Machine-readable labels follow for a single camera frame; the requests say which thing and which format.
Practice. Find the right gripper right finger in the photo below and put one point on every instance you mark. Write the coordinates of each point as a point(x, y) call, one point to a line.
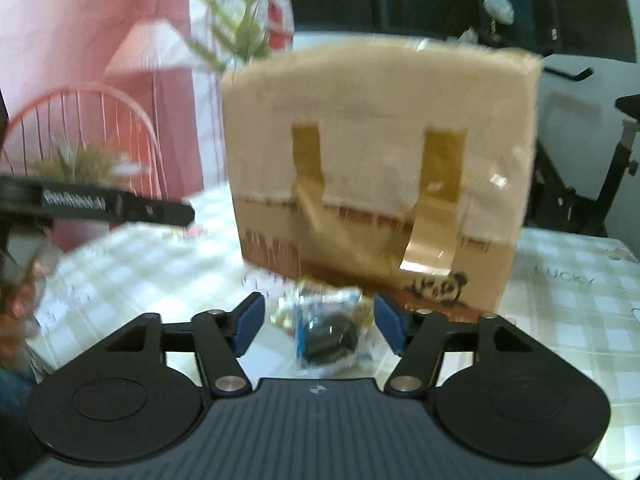
point(418, 338)

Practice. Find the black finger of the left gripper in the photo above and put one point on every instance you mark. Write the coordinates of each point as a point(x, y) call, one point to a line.
point(53, 200)

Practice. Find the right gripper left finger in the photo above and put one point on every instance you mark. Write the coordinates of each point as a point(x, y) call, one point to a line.
point(220, 339)

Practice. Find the blue clear cookie packet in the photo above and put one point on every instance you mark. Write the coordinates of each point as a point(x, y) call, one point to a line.
point(330, 328)

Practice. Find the person's hand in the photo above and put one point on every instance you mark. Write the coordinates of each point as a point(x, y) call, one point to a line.
point(18, 323)

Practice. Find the pink printed backdrop curtain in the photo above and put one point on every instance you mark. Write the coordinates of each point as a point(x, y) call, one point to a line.
point(46, 44)

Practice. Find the brown cardboard box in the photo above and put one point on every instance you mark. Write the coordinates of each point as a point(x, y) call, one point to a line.
point(400, 167)

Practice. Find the green checked tablecloth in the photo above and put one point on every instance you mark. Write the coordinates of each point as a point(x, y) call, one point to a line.
point(577, 295)

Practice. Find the black exercise bike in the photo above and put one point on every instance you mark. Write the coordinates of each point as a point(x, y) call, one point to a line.
point(588, 125)

